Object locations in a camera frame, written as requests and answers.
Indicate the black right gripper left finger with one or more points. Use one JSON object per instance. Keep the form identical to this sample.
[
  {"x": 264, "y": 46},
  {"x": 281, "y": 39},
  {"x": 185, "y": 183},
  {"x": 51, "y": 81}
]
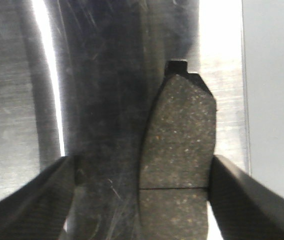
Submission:
[{"x": 39, "y": 209}]

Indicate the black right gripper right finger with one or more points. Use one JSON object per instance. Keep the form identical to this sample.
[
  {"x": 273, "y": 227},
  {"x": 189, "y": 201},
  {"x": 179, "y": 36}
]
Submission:
[{"x": 243, "y": 208}]

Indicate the brake pad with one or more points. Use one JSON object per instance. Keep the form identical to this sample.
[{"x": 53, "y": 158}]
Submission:
[{"x": 176, "y": 155}]

